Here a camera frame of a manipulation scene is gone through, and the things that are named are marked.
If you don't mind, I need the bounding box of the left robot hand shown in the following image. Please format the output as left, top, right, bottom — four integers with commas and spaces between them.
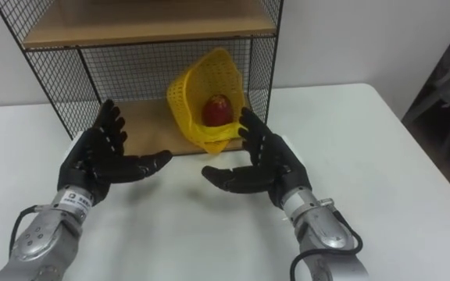
57, 98, 173, 207

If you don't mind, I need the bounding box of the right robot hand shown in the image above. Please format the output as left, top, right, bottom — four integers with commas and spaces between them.
201, 107, 313, 209

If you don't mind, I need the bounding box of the white table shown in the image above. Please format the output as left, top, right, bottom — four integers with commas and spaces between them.
0, 82, 450, 281

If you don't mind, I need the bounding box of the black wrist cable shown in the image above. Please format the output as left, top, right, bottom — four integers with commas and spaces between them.
289, 209, 364, 281
8, 205, 39, 258

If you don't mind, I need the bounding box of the yellow plastic basket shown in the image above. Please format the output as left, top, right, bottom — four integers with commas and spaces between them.
166, 47, 249, 155

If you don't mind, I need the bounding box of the black wire mesh wooden shelf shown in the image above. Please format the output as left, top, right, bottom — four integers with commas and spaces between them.
0, 0, 284, 157

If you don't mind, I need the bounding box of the red fruit soft toy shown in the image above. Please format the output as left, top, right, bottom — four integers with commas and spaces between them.
202, 94, 234, 128

